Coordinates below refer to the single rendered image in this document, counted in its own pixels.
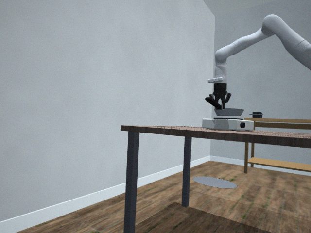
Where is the grey frying pan with black handle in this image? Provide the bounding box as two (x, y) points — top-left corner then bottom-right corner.
(205, 97), (244, 117)

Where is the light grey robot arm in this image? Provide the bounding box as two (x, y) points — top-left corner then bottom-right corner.
(208, 14), (311, 84)

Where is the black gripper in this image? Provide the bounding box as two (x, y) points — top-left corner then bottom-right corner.
(209, 83), (231, 110)

